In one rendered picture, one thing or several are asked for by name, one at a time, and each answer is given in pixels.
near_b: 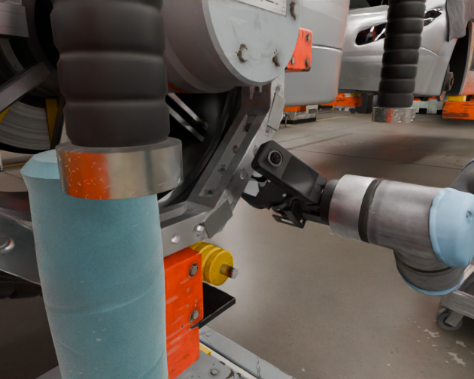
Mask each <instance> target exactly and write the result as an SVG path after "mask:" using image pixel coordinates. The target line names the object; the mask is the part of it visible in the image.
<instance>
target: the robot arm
mask: <svg viewBox="0 0 474 379"><path fill-rule="evenodd" d="M251 167H252V169H253V170H254V173H253V174H252V176H251V179H250V181H248V184H247V186H246V187H245V190H244V192H243V193H242V195H241V197H242V198H243V199H244V200H245V201H246V202H247V203H248V204H249V205H250V206H252V207H254V208H257V209H264V208H266V209H268V210H270V208H271V209H272V210H273V211H274V212H275V213H279V214H281V216H282V217H281V216H278V215H275V214H273V215H272V216H273V217H274V218H275V220H276V221H277V222H279V223H284V224H287V225H290V226H295V227H298V228H301V229H303V227H304V225H305V223H306V221H307V220H309V221H312V222H316V223H321V224H324V225H327V226H330V228H331V231H332V232H333V233H334V234H336V235H340V236H342V237H346V238H350V239H354V240H357V241H362V242H363V241H364V242H366V243H370V244H374V245H378V246H380V247H386V248H388V249H391V250H393V252H394V256H395V258H396V265H397V270H398V272H399V273H400V275H401V277H402V278H403V280H404V281H405V282H406V283H407V284H408V285H409V286H410V287H411V288H412V289H414V290H416V291H418V292H420V293H423V294H426V295H431V296H440V295H444V294H447V293H450V292H451V291H453V290H455V289H456V288H457V287H458V286H459V285H460V284H461V282H462V281H463V278H464V271H465V269H466V268H467V267H468V265H469V264H470V263H471V262H472V261H473V260H474V159H473V160H472V161H471V162H469V163H467V164H466V165H465V166H464V167H463V169H462V171H461V173H460V174H459V175H458V176H457V178H456V179H455V180H454V181H453V182H452V183H451V185H450V186H449V187H448V188H444V189H442V188H436V187H431V186H422V185H417V184H411V183H402V182H397V181H392V180H382V179H377V178H373V177H362V176H357V175H351V174H346V175H345V176H343V177H342V178H341V179H336V178H333V179H332V180H330V181H329V183H328V184H327V179H326V178H325V177H324V176H323V175H322V174H320V173H318V172H317V171H315V170H314V169H313V168H312V167H310V166H309V165H307V164H306V163H304V162H303V161H302V160H301V159H299V158H297V157H296V156H294V155H293V154H292V153H291V152H289V151H288V150H286V149H285V148H283V147H282V146H281V145H280V144H278V143H277V142H275V141H273V140H271V141H267V142H265V143H263V144H261V145H260V147H259V149H258V151H257V153H256V155H255V157H254V159H253V161H252V163H251ZM326 184H327V185H326ZM325 186H326V187H325ZM281 219H283V220H289V221H291V222H292V223H288V222H285V221H282V220H281ZM300 220H302V223H301V222H300Z"/></svg>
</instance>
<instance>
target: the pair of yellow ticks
mask: <svg viewBox="0 0 474 379"><path fill-rule="evenodd" d="M44 100H45V105H46V112H47V123H48V129H49V136H50V143H51V140H52V136H53V129H54V125H55V121H56V114H57V103H56V99H44ZM9 108H10V107H9ZM9 108H7V109H6V110H5V111H3V112H2V113H0V122H1V121H2V119H3V118H4V116H5V114H6V113H7V112H8V110H9Z"/></svg>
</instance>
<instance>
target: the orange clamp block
mask: <svg viewBox="0 0 474 379"><path fill-rule="evenodd" d="M312 34H313V33H312V31H311V30H307V29H303V28H299V34H298V38H297V42H296V46H295V49H294V52H293V55H292V56H291V58H290V61H289V62H288V64H287V66H286V67H285V70H284V73H287V72H308V71H310V70H311V47H312Z"/></svg>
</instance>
